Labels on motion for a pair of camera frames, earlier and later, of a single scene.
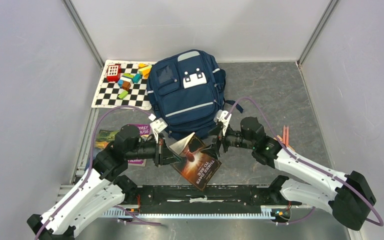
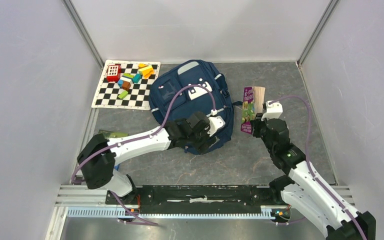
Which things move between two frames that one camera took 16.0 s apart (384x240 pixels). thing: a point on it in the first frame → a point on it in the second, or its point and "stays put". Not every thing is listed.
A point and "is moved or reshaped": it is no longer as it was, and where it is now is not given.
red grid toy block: (113, 72) stays put
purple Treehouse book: (145, 130) → (253, 99)
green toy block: (123, 95) stays put
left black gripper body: (147, 149) → (198, 140)
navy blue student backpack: (185, 91) is moved or reshaped
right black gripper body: (235, 139) → (259, 131)
